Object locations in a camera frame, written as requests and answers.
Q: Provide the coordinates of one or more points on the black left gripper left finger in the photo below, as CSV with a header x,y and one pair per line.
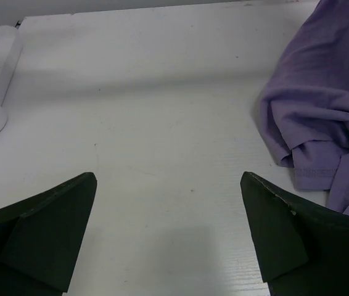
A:
x,y
41,237

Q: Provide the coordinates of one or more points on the purple t shirt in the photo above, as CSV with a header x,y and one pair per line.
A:
x,y
304,108

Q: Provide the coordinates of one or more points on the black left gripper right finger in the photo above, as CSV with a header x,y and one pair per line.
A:
x,y
302,248

